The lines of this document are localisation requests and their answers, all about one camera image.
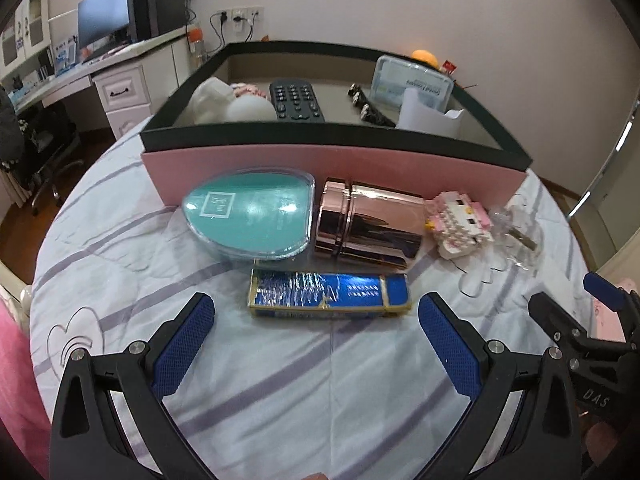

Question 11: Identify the silver ball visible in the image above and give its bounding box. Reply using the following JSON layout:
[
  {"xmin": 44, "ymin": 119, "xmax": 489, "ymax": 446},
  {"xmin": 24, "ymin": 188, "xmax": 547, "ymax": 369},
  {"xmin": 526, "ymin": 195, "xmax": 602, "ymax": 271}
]
[{"xmin": 222, "ymin": 96, "xmax": 277, "ymax": 124}]

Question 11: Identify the bottle with orange cap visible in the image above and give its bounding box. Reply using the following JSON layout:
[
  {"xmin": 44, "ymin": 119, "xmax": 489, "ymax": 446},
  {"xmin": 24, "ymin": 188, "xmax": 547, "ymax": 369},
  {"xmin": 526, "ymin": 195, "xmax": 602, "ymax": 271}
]
[{"xmin": 187, "ymin": 29, "xmax": 207, "ymax": 66}]

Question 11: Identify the white hutch cabinet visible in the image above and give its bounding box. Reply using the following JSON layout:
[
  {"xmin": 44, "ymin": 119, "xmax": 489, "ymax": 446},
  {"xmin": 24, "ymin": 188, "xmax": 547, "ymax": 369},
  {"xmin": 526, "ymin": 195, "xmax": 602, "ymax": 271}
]
[{"xmin": 0, "ymin": 0, "xmax": 51, "ymax": 69}]

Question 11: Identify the white door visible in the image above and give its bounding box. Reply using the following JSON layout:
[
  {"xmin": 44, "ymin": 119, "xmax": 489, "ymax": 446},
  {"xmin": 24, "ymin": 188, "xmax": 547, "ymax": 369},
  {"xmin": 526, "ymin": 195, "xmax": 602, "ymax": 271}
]
[{"xmin": 570, "ymin": 95, "xmax": 640, "ymax": 222}]

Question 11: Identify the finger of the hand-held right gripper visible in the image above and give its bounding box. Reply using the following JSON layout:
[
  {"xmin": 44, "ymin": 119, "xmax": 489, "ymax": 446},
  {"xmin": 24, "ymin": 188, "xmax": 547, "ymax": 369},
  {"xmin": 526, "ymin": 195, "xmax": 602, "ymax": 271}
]
[
  {"xmin": 528, "ymin": 292, "xmax": 589, "ymax": 357},
  {"xmin": 584, "ymin": 272, "xmax": 640, "ymax": 343}
]

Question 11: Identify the pink box with dark rim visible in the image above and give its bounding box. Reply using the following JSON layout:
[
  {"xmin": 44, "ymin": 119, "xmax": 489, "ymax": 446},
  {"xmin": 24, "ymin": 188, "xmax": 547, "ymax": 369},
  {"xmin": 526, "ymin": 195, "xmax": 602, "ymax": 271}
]
[{"xmin": 140, "ymin": 41, "xmax": 534, "ymax": 209}]

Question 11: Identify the pink white block toy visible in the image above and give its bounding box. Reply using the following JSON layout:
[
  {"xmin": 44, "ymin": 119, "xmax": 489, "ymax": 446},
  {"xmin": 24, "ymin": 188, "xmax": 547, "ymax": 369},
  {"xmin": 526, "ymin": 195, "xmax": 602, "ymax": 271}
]
[{"xmin": 425, "ymin": 190, "xmax": 494, "ymax": 260}]

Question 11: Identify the black office chair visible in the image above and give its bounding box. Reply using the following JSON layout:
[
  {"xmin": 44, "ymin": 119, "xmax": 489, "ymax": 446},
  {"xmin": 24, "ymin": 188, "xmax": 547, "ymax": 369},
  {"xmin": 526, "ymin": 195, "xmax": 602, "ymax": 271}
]
[{"xmin": 0, "ymin": 87, "xmax": 84, "ymax": 217}]

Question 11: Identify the white plastic bag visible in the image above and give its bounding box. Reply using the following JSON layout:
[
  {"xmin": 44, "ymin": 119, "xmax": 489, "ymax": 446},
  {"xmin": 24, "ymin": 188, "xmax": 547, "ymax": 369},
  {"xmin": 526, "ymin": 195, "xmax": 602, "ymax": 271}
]
[{"xmin": 187, "ymin": 78, "xmax": 236, "ymax": 126}]

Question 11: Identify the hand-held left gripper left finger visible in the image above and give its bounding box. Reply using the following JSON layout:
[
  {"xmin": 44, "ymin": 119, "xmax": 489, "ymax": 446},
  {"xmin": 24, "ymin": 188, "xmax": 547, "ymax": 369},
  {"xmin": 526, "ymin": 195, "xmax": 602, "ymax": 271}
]
[{"xmin": 49, "ymin": 292, "xmax": 217, "ymax": 480}]

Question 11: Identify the white wall socket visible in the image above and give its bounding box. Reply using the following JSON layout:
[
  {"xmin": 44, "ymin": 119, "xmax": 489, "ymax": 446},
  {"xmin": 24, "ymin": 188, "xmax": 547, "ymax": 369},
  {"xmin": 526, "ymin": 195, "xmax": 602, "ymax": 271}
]
[{"xmin": 217, "ymin": 6, "xmax": 265, "ymax": 24}]

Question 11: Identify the rose gold cylinder container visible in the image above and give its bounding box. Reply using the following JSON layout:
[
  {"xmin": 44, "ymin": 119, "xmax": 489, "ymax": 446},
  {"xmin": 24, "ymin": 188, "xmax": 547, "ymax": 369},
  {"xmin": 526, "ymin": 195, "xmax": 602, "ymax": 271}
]
[{"xmin": 312, "ymin": 177, "xmax": 426, "ymax": 274}]

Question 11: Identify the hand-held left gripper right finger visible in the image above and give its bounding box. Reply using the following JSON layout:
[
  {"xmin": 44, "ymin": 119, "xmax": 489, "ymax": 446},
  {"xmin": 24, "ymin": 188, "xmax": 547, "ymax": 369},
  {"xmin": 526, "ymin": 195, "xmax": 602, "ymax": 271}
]
[{"xmin": 415, "ymin": 291, "xmax": 584, "ymax": 480}]

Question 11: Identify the pale blue wipes packet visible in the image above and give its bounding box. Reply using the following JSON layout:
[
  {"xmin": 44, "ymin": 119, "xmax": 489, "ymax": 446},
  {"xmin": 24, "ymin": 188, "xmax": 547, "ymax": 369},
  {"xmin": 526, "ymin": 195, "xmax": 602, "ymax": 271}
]
[{"xmin": 371, "ymin": 55, "xmax": 456, "ymax": 112}]

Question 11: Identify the black computer monitor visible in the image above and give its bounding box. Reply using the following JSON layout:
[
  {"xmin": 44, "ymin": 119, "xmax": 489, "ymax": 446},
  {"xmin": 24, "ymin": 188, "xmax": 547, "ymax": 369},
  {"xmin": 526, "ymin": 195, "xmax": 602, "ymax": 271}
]
[{"xmin": 77, "ymin": 0, "xmax": 136, "ymax": 54}]

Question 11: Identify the white bed footboard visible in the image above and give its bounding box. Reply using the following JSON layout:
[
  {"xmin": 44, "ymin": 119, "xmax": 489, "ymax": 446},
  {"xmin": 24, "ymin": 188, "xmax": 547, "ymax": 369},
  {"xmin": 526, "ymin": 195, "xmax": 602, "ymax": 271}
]
[{"xmin": 0, "ymin": 260, "xmax": 34, "ymax": 332}]

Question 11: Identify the blue foil packet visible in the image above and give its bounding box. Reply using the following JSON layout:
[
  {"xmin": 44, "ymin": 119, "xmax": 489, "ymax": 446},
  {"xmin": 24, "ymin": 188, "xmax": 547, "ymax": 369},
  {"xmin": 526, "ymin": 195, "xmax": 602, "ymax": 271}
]
[{"xmin": 248, "ymin": 267, "xmax": 412, "ymax": 320}]

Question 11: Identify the black remote control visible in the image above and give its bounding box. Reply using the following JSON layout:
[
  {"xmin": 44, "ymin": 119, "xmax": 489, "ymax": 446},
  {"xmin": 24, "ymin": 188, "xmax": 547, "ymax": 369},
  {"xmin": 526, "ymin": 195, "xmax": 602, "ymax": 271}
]
[{"xmin": 269, "ymin": 80, "xmax": 327, "ymax": 124}]

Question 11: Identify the pink patterned toy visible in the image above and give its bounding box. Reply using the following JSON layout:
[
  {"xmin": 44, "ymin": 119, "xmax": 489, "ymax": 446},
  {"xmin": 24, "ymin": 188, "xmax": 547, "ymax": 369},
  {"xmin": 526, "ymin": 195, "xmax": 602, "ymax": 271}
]
[{"xmin": 231, "ymin": 84, "xmax": 269, "ymax": 101}]

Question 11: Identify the white curled paper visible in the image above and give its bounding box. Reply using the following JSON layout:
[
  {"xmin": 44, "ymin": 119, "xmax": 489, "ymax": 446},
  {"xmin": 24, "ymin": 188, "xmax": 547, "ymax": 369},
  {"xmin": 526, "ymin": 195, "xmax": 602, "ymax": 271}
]
[{"xmin": 397, "ymin": 87, "xmax": 469, "ymax": 139}]

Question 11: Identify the pink blanket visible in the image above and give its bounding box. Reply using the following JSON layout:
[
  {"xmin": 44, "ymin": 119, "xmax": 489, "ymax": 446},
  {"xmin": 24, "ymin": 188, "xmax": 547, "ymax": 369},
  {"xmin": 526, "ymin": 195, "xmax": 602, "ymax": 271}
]
[{"xmin": 0, "ymin": 290, "xmax": 57, "ymax": 480}]

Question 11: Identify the black computer tower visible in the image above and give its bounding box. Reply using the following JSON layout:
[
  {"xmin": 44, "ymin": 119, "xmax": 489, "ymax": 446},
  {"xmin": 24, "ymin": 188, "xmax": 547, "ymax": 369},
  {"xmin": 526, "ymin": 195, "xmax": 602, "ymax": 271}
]
[{"xmin": 129, "ymin": 0, "xmax": 189, "ymax": 41}]

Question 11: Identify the white desk with drawers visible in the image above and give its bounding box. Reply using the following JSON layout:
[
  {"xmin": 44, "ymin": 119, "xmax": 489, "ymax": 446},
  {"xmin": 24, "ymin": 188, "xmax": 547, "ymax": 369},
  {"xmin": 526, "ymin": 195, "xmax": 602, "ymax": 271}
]
[{"xmin": 0, "ymin": 27, "xmax": 194, "ymax": 142}]

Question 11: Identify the clear plastic bag with key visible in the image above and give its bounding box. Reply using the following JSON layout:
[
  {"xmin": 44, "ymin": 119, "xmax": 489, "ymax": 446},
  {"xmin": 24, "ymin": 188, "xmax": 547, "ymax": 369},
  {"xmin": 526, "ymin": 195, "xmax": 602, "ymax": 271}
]
[{"xmin": 487, "ymin": 195, "xmax": 544, "ymax": 274}]

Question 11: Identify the teal case with clear cover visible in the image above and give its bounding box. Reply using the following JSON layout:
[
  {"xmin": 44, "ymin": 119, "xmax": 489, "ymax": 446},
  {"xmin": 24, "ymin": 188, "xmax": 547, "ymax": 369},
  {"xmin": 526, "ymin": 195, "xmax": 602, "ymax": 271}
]
[{"xmin": 182, "ymin": 167, "xmax": 316, "ymax": 264}]

